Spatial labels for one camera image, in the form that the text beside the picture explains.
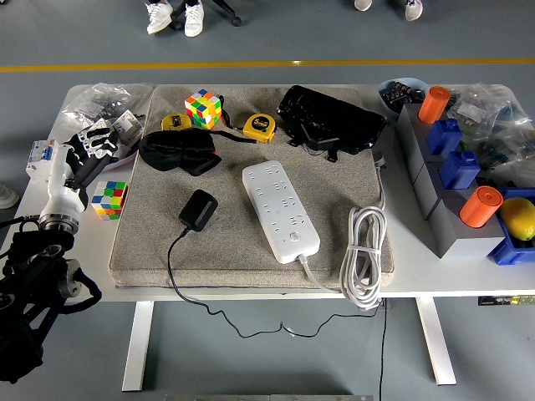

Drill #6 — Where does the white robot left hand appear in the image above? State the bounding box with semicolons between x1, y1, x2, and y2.
38;119;126;221

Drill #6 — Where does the thin black adapter cord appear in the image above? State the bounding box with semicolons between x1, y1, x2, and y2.
166;227;377;339

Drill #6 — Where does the black power adapter plug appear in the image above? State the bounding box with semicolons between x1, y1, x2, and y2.
178;189;219;231

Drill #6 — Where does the white power strip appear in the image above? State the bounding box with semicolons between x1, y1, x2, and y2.
242;160;322;265

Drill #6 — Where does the glossy black case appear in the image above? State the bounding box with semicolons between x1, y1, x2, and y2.
275;84;389;163

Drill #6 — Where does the white circuit breaker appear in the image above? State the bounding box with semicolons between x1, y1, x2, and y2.
24;139;58;185

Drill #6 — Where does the stickerless Rubik's cube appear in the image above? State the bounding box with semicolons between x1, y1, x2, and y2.
90;180;129;221

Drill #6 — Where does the white shoe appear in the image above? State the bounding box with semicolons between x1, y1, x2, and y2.
183;1;206;38
145;1;175;36
0;183;20;209

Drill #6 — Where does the clear bag of screws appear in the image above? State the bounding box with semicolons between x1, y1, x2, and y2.
60;82;154;135

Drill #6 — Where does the black cloth pouch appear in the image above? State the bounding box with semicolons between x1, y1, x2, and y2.
137;128;257;177

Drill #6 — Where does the yellow tape measure picture label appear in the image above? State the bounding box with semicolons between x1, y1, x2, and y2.
160;113;194;131

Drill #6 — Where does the white-edged Rubik's cube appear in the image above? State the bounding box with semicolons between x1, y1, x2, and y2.
184;88;223;130

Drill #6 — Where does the white table leg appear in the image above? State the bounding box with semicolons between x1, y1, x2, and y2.
415;297;458;386
121;300;155;393

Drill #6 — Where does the yellow tape measure black label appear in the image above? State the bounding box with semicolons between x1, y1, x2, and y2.
242;113;278;145

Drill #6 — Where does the black chair base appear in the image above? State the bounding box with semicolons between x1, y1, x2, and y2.
171;0;243;30

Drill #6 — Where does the grey-brown mat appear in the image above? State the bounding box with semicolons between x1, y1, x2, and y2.
108;85;395;289

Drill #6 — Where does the light blue bowl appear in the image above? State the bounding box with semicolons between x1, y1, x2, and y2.
378;77;431;118

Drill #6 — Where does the orange cylinder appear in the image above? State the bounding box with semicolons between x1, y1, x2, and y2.
459;185;504;229
417;85;451;125

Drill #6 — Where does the blue plastic block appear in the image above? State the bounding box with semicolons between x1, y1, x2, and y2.
438;150;482;190
425;118;464;157

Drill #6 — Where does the grey block holder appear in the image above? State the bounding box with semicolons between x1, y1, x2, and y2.
396;102;507;260

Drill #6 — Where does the clear bag of parts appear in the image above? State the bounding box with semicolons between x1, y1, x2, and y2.
445;83;532;135
476;124;535;189

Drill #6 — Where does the blue plastic bin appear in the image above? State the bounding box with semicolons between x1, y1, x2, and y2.
487;186;535;266

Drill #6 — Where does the dark label strip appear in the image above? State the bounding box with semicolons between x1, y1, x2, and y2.
478;294;535;307

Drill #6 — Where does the yellow lemon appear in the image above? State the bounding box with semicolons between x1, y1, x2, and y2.
499;197;535;241

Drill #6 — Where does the white power strip cable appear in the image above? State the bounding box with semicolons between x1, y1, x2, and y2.
297;153;389;312

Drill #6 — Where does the hanging black cable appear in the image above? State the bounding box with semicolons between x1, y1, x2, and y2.
378;298;388;401

